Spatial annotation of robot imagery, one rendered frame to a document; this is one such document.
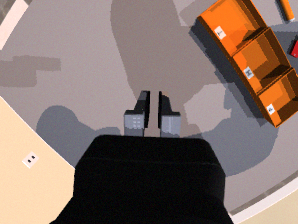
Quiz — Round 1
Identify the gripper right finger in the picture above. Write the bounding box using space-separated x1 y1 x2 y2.
158 91 181 138

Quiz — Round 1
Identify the red usb stick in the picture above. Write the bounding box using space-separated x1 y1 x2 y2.
289 38 298 58

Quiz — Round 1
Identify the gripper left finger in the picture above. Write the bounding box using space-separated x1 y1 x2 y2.
124 91 150 136

